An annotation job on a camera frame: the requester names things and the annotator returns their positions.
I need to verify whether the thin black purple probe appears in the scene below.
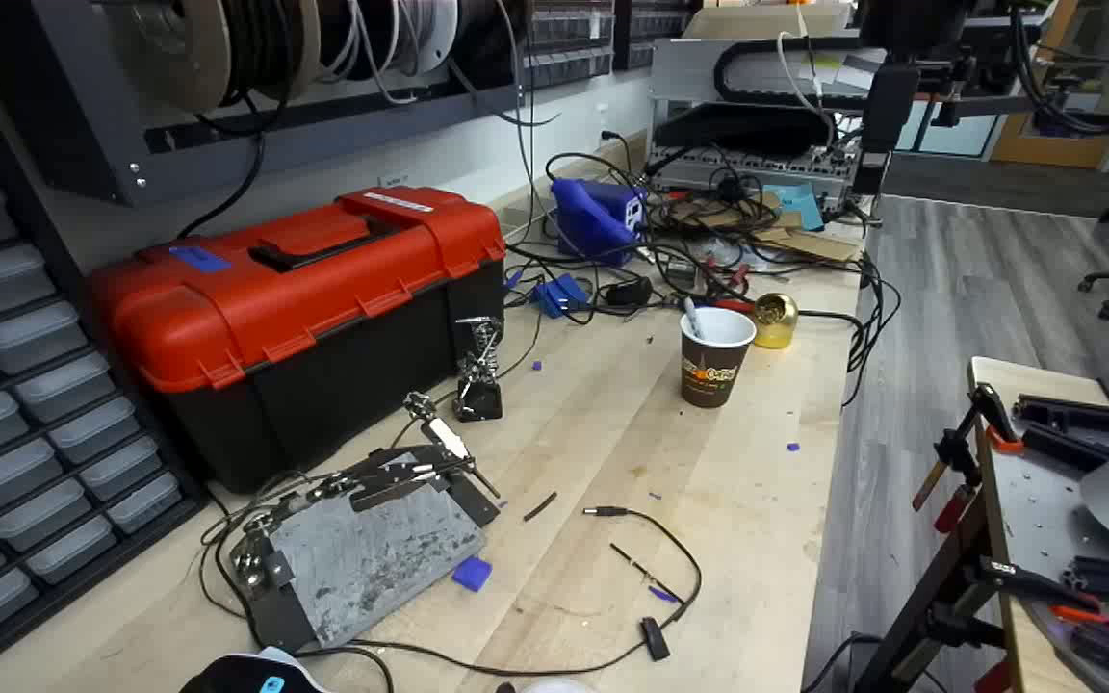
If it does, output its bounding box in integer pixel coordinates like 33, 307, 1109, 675
605, 541, 685, 610

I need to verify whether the red and black toolbox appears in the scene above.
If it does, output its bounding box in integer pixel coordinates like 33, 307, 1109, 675
84, 186, 514, 496

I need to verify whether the blue hot air gun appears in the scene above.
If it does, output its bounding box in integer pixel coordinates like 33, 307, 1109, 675
547, 172, 651, 270

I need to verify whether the gray metal plate device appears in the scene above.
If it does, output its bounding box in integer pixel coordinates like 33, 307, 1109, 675
224, 448, 504, 660

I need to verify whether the long black wire spool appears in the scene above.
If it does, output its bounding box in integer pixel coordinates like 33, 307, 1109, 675
455, 0, 534, 85

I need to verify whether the brown paper cup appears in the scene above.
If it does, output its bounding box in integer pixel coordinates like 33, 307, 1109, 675
677, 304, 764, 414

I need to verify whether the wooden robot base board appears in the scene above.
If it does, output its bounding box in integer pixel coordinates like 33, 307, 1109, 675
967, 353, 1109, 693

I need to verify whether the gray parts drawer cabinet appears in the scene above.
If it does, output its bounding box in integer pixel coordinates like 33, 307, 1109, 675
0, 73, 212, 684

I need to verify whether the helping hand stand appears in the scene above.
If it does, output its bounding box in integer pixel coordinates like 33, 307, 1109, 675
446, 312, 510, 424

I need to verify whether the small black stick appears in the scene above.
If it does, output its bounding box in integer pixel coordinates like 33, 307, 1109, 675
519, 491, 564, 528

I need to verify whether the dark wall spool rail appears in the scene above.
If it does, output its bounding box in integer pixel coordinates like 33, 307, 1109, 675
137, 50, 624, 166

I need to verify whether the small black wire spool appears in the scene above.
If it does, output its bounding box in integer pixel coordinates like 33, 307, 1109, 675
220, 0, 329, 108

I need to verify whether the tan flanged wire spool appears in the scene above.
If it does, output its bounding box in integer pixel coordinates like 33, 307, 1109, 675
107, 0, 237, 120

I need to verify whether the black orange bar clamp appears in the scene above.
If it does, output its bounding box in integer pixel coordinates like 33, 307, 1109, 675
909, 381, 1029, 517

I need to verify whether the small blue block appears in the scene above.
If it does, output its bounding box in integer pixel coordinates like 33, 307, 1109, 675
451, 550, 499, 596

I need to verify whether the white wire spool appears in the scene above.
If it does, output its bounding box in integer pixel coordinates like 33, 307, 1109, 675
320, 0, 464, 85

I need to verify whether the gray benchtop machine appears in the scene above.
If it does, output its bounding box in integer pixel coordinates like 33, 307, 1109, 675
649, 32, 872, 198

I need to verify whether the long black table cable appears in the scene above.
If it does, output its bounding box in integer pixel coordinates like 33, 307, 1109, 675
198, 501, 710, 683

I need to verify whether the blue cable connector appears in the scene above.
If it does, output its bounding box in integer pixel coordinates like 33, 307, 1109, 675
528, 270, 595, 324

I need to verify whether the silver hand tool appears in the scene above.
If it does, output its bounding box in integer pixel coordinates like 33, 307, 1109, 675
400, 390, 478, 467

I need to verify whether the gold metal dome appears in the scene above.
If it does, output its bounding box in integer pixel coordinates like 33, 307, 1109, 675
750, 289, 803, 353

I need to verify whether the black camera stand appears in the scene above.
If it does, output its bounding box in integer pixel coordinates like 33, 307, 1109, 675
850, 0, 973, 202

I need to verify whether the black white rounded device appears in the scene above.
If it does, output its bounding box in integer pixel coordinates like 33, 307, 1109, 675
179, 642, 329, 693

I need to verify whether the black power adapter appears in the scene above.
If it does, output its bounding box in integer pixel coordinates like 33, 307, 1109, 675
596, 272, 656, 316

